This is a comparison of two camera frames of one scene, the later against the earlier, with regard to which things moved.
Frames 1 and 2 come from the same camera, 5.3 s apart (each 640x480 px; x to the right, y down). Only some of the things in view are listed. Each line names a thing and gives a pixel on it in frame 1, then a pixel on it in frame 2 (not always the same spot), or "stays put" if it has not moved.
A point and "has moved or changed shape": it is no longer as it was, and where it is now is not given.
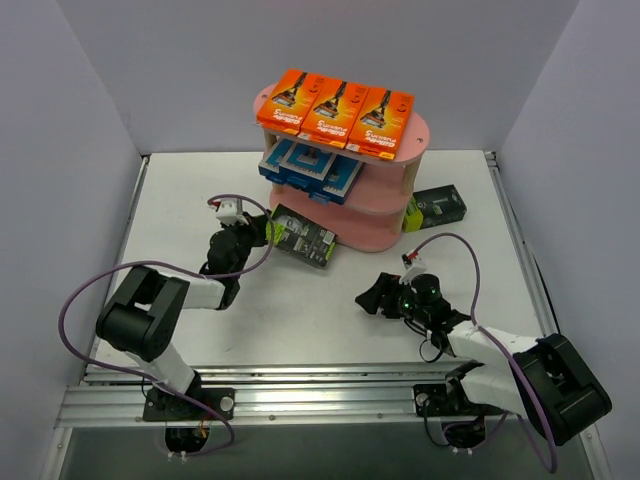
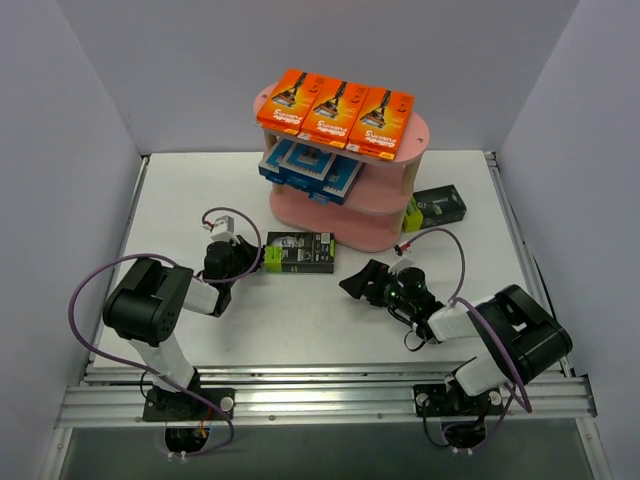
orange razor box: (332, 112) stays put
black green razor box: (303, 237) has moved or changed shape
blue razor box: (342, 179) stays put
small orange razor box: (380, 123) stays put
